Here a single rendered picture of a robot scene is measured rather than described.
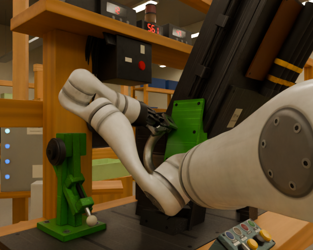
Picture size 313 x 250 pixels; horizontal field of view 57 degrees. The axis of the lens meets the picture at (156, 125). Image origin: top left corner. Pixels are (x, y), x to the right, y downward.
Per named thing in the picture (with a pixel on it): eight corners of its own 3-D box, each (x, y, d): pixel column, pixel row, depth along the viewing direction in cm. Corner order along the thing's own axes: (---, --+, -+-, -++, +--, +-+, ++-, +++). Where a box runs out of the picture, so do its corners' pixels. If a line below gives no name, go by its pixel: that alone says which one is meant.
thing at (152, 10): (158, 15, 130) (158, 5, 130) (150, 12, 127) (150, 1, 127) (150, 18, 134) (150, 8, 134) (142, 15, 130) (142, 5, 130)
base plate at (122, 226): (302, 196, 127) (302, 191, 127) (86, 319, 46) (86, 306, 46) (218, 183, 155) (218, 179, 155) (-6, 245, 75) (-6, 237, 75)
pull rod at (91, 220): (99, 225, 75) (99, 203, 75) (90, 228, 73) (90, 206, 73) (87, 220, 79) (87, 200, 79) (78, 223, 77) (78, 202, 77)
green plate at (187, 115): (208, 171, 89) (217, 106, 93) (192, 167, 83) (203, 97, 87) (178, 168, 96) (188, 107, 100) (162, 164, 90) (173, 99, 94)
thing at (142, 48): (152, 83, 109) (152, 43, 109) (117, 78, 97) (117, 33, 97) (130, 86, 118) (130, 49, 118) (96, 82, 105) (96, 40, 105)
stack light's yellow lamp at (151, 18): (158, 25, 130) (158, 15, 130) (150, 22, 127) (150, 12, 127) (150, 27, 134) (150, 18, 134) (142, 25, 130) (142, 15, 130)
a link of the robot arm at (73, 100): (48, 97, 68) (83, 136, 64) (66, 67, 66) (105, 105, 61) (69, 100, 75) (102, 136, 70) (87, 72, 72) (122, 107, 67)
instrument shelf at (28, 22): (220, 63, 143) (220, 55, 143) (45, 10, 77) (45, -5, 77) (181, 70, 160) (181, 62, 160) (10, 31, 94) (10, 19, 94)
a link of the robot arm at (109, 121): (90, 138, 68) (117, 116, 71) (169, 224, 59) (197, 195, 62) (80, 119, 60) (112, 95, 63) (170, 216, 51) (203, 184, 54)
